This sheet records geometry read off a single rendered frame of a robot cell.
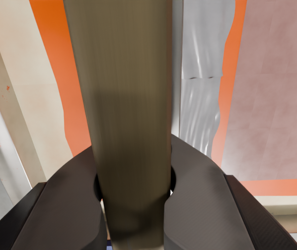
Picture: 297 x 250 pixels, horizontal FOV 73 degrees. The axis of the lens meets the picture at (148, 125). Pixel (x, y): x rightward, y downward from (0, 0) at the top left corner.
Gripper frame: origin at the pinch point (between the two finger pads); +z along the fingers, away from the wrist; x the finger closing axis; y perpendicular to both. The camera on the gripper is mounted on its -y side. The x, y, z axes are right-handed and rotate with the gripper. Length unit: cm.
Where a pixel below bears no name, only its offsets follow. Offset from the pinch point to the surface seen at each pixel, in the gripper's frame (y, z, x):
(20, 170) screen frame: 10.0, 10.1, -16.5
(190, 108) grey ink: 3.7, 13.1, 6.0
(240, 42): -3.9, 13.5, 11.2
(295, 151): 11.4, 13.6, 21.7
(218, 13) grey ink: -6.9, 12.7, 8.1
